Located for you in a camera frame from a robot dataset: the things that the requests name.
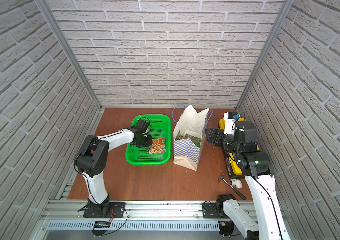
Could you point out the aluminium corner frame post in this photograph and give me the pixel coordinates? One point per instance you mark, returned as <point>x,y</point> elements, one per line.
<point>56,30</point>

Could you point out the white blue checkered paper bag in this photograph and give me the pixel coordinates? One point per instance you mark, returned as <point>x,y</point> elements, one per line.
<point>186,153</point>

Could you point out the yellow black toolbox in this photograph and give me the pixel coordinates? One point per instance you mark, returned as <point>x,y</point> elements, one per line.
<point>241,163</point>

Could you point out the aluminium right corner post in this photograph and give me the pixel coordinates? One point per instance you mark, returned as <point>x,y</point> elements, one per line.
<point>286,6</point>

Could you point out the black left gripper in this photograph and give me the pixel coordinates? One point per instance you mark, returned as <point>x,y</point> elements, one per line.
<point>143,141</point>

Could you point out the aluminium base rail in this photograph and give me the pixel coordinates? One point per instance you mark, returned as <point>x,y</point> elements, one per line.
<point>139,216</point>

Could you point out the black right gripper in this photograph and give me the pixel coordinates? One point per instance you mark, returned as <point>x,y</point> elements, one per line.
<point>220,135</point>

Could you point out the black round connector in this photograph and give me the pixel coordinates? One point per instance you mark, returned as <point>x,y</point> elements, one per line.
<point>226,228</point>

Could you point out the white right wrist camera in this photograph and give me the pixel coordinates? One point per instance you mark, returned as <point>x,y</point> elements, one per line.
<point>230,122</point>

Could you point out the green cream soup packet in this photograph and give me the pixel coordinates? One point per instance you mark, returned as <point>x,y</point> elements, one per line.
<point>158,146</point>

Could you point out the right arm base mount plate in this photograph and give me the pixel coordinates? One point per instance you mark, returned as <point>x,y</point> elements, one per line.
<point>211,211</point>

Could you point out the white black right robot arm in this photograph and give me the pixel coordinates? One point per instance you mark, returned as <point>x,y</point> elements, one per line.
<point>269,224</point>

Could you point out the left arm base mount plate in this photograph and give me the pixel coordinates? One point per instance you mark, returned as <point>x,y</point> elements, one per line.
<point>92,210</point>

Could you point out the black handled hammer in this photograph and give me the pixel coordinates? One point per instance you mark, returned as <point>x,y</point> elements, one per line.
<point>221,178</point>

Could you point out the white pipe elbow fitting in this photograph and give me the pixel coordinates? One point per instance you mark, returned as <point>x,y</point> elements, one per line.
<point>236,183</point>

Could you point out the green soup packet back side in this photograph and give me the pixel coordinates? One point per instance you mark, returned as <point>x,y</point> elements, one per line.
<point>195,140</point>

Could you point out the small black controller board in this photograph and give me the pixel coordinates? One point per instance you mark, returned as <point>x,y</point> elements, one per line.
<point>102,225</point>

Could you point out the green plastic perforated basket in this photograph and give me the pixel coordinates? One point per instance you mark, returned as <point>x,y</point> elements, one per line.
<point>160,128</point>

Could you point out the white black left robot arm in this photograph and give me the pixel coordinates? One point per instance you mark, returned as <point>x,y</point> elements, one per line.
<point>92,157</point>

